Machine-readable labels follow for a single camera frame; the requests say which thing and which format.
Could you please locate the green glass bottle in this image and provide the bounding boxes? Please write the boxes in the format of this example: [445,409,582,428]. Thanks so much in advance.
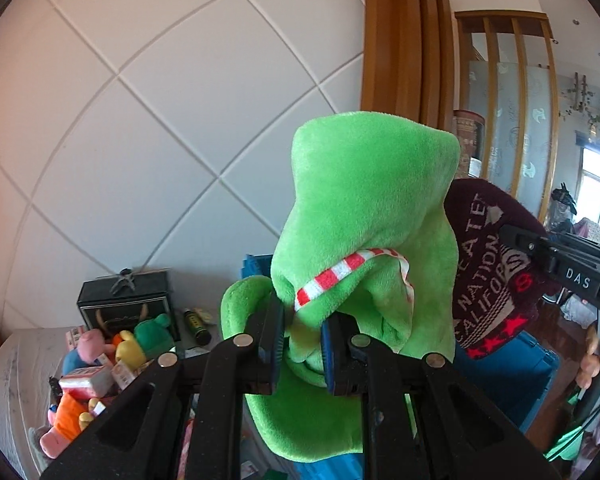
[183,310,212,346]

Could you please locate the black gift box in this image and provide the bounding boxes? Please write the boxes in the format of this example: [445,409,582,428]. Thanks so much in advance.
[76,269,181,341]

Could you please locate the green plush dinosaur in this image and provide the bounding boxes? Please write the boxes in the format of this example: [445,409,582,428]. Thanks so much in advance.
[221,112,460,463]

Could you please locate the yellow plush toy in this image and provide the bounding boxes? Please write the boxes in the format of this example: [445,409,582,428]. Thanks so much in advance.
[116,330,147,372]

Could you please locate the pink pig head plush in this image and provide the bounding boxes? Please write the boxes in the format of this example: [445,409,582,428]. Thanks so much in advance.
[62,328,116,375]

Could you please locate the blue plastic crate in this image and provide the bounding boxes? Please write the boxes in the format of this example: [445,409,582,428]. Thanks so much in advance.
[240,255,559,479]

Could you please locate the orange dress pig plush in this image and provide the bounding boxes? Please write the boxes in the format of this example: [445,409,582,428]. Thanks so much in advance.
[38,393,106,460]

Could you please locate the dark green frog plush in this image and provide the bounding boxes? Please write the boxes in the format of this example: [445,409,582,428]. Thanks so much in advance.
[134,313,175,361]

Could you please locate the pink tissue pack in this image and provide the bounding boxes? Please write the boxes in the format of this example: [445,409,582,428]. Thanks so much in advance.
[59,366,114,401]

